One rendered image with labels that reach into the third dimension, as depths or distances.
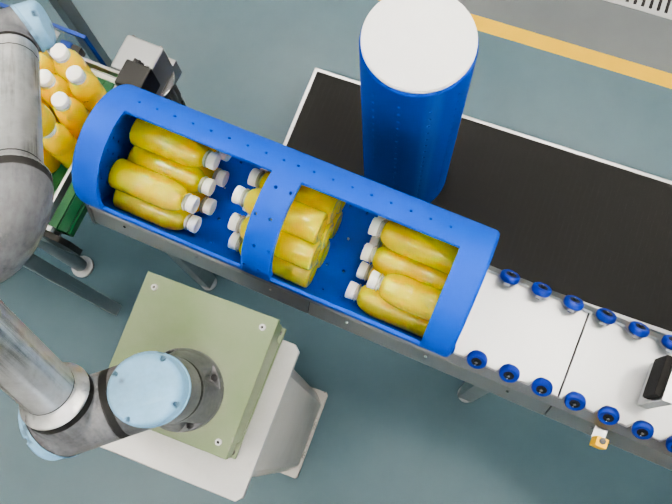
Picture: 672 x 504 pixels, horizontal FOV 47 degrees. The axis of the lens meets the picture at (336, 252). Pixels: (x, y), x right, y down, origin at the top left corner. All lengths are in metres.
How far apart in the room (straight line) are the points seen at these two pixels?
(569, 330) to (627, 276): 0.92
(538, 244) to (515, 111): 0.57
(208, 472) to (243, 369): 0.23
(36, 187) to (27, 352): 0.27
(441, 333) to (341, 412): 1.20
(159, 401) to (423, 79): 1.00
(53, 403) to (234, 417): 0.35
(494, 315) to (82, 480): 1.62
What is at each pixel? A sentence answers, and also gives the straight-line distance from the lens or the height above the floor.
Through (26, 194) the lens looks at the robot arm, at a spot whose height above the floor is 1.83.
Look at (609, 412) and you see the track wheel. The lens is 1.77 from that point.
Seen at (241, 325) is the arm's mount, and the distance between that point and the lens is 1.45.
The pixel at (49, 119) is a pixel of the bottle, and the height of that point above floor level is 1.21.
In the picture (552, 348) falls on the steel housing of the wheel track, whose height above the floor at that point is 0.93.
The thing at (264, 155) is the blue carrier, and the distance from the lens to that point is 1.60.
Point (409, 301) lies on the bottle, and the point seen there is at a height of 1.13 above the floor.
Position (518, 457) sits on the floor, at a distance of 2.72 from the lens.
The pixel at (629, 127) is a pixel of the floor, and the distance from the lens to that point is 3.07.
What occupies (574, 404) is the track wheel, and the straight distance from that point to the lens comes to 1.77.
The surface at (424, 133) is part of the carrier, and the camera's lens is 2.05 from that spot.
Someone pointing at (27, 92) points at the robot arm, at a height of 1.75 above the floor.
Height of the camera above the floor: 2.68
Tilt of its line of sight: 75 degrees down
